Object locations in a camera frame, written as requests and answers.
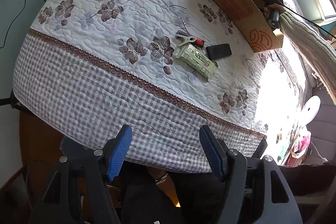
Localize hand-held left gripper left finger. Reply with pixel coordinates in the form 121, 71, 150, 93
28, 124, 133, 224

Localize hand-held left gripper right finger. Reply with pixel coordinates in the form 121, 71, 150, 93
199, 124, 303, 224

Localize printed cardboard box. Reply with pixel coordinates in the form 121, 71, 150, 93
198, 0, 284, 53

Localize person's right forearm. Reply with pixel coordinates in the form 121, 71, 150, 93
278, 10, 336, 105

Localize quilted floral desktop cloth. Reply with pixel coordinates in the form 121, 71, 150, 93
12, 0, 309, 173

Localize person's right hand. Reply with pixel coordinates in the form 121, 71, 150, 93
263, 3, 286, 18

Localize black flat panel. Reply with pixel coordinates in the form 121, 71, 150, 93
253, 139, 268, 159

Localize black phone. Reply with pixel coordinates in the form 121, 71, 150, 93
205, 43, 232, 61

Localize red and black lighter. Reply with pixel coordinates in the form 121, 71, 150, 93
176, 30, 205, 47

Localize white plastic clip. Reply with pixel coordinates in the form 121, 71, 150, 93
176, 34, 198, 47

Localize green white snack packet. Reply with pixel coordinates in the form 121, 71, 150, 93
175, 44, 218, 81

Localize pink cloth bag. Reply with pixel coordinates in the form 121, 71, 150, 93
295, 132, 311, 155

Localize white round lamp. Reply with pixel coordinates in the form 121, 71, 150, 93
299, 96, 322, 132

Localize grey upholstered chair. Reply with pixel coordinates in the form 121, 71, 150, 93
306, 88, 336, 161

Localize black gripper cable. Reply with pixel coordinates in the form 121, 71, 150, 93
282, 4, 336, 39

